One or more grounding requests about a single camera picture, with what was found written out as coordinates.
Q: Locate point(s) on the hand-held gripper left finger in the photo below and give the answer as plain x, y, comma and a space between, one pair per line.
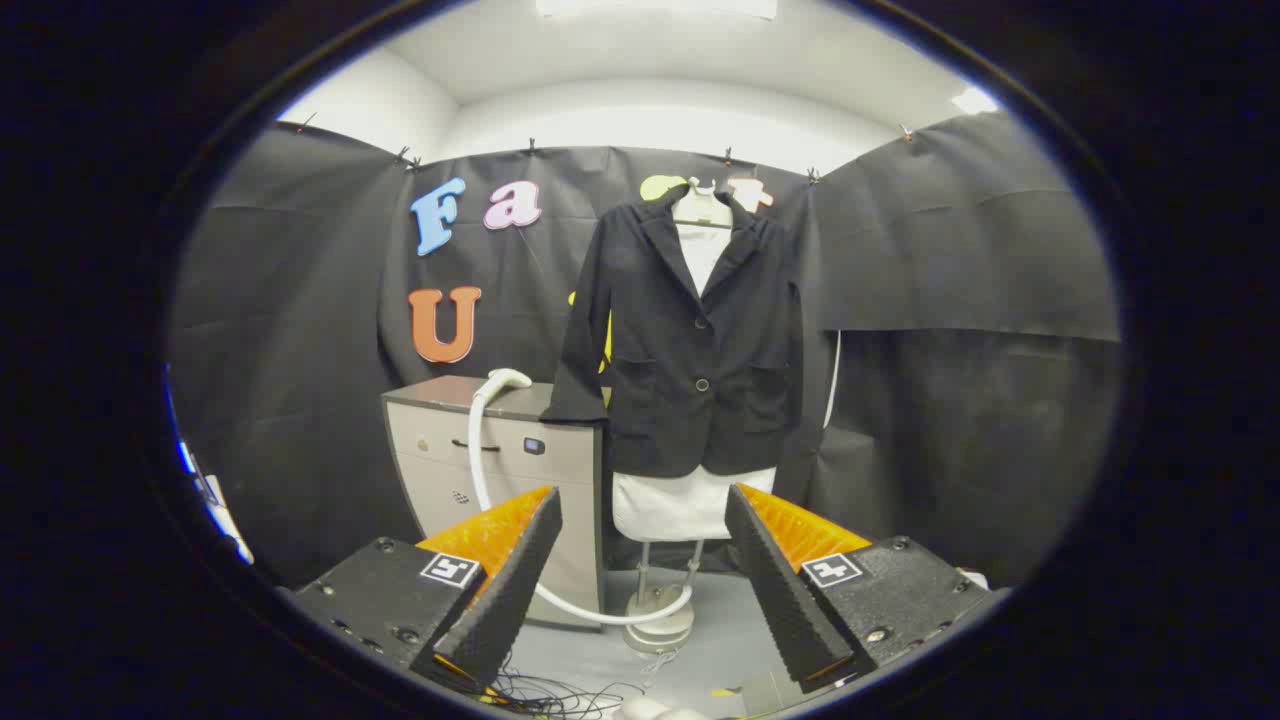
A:
505, 590

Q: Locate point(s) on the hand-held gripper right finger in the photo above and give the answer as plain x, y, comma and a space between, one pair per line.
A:
785, 590

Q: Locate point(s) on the white garment steamer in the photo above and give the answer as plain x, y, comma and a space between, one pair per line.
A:
503, 380

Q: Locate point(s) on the black jacket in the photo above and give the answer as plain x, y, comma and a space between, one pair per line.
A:
690, 380

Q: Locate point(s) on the metal mannequin stand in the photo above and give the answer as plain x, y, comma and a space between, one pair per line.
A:
658, 615

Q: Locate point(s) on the grey cabinet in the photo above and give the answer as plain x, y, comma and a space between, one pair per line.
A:
560, 470

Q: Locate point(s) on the white mannequin torso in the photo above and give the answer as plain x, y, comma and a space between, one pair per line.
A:
680, 505

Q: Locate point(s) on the black backdrop cloth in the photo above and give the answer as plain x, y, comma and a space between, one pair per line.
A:
950, 400

